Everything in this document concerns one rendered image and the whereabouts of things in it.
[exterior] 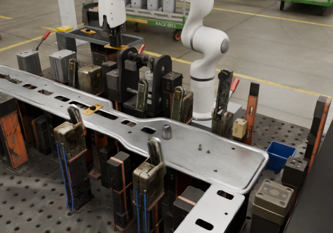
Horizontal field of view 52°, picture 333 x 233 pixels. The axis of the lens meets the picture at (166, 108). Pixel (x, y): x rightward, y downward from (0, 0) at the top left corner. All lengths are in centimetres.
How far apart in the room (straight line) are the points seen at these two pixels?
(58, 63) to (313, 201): 115
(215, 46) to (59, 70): 70
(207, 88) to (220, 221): 86
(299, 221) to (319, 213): 6
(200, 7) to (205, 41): 15
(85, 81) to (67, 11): 365
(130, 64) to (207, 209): 67
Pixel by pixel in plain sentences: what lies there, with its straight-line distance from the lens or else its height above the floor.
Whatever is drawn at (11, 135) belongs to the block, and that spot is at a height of 88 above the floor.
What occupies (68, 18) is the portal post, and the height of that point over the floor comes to 39.
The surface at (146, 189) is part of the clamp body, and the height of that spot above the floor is 100.
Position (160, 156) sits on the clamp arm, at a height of 106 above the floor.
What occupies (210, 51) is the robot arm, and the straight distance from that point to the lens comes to 150.
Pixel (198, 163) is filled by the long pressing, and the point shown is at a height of 100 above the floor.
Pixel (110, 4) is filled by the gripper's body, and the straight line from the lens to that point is 114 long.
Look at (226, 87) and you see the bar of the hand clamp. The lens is 114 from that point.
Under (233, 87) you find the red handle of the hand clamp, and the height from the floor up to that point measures 113.
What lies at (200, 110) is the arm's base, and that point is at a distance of 167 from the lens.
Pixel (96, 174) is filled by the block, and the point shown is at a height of 70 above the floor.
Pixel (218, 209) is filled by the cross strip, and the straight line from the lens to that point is 92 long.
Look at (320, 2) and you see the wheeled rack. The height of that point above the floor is 26.
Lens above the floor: 165
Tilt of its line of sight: 30 degrees down
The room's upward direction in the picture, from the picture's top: straight up
